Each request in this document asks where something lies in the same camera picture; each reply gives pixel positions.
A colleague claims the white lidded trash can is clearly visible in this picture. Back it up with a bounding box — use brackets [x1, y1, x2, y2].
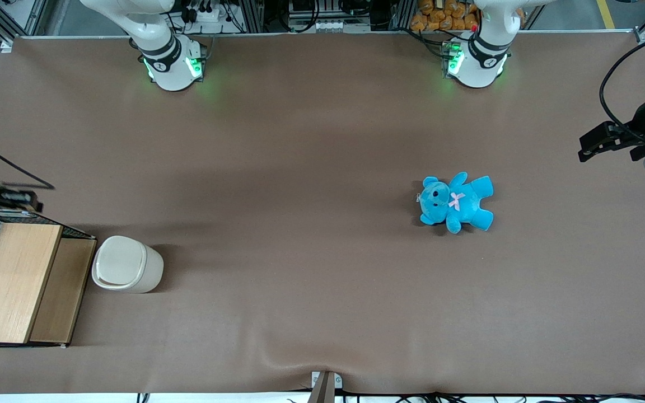
[92, 236, 165, 294]

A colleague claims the blue teddy bear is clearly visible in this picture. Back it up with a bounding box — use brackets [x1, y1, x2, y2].
[417, 172, 494, 235]

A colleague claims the orange plush toys pile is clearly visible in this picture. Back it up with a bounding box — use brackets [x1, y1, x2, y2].
[410, 0, 525, 32]

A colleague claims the white power strip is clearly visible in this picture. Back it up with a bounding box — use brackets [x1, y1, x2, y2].
[187, 4, 229, 24]

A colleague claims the brown table cover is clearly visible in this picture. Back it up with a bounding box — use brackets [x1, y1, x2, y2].
[0, 31, 645, 395]

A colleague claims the metal table clamp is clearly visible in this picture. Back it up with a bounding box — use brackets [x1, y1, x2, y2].
[307, 371, 343, 403]

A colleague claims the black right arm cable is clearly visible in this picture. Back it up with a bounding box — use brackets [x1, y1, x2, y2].
[0, 134, 55, 190]

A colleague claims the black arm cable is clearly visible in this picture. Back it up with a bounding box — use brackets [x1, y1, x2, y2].
[0, 134, 55, 190]
[600, 28, 645, 132]

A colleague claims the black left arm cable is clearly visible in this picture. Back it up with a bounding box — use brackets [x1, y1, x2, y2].
[600, 28, 645, 132]

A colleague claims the wooden shelf wire rack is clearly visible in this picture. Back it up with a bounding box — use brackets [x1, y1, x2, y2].
[0, 223, 97, 349]

